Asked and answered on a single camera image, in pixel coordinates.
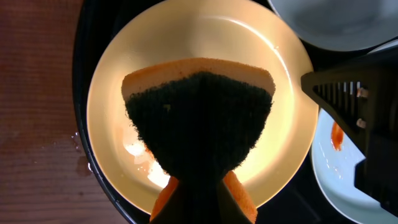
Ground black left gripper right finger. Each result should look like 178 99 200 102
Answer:
208 181 251 224

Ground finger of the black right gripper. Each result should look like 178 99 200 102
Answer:
301 66 386 156

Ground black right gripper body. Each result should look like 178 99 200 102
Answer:
354 47 397 217

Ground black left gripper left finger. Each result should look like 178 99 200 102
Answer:
149 180 202 224

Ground green and yellow sponge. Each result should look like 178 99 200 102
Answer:
121 58 275 223

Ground yellow plate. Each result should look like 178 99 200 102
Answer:
86 0 318 213

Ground mint plate at right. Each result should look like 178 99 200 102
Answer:
311 41 397 223

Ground mint plate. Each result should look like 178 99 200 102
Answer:
269 0 397 52
311 41 397 223

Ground mint plate at back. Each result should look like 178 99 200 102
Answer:
269 0 397 52

